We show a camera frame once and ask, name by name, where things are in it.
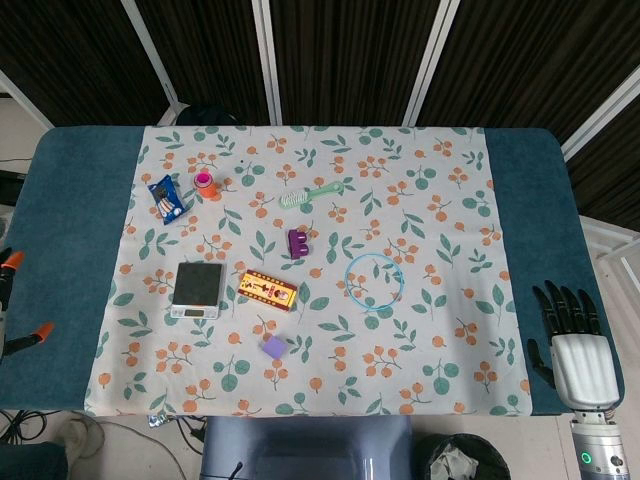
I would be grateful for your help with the purple toy block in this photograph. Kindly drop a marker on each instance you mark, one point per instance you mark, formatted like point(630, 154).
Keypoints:
point(298, 243)

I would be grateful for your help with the teal table cover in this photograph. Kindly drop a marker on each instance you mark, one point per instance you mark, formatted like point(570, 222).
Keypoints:
point(65, 225)

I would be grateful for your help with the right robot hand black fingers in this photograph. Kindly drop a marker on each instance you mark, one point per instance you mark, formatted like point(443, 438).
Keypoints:
point(582, 365)

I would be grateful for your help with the lilac foam cube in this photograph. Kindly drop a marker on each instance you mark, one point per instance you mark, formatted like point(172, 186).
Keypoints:
point(274, 347)

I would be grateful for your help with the orange cup pink lid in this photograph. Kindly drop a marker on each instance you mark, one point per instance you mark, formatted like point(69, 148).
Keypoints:
point(206, 186)

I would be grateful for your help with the blue snack packet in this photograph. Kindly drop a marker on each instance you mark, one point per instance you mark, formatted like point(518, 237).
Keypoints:
point(167, 200)

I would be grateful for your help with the silver foil wrapper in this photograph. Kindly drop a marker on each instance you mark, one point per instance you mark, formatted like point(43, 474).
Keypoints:
point(157, 420)

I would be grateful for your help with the floral print tablecloth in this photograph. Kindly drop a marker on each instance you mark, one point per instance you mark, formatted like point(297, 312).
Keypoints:
point(350, 350)

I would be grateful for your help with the black trash bin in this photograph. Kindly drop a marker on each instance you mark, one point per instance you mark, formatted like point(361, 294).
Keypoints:
point(465, 457)

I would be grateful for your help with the dark folding screen white frames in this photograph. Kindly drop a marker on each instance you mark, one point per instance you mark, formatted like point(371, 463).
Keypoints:
point(350, 50)

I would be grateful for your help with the small digital scale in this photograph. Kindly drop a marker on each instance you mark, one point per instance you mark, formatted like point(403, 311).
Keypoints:
point(197, 285)

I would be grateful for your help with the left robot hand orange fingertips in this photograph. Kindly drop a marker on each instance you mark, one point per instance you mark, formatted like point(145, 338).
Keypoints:
point(10, 261)

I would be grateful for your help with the black bag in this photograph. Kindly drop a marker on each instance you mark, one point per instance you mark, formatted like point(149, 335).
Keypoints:
point(206, 115)

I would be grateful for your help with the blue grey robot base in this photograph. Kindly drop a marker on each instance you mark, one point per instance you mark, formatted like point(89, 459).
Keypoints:
point(305, 450)

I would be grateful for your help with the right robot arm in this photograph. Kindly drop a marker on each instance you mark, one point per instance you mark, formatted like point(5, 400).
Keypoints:
point(600, 445)

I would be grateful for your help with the yellow red carton box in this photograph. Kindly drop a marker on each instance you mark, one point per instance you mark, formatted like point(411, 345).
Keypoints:
point(267, 291)

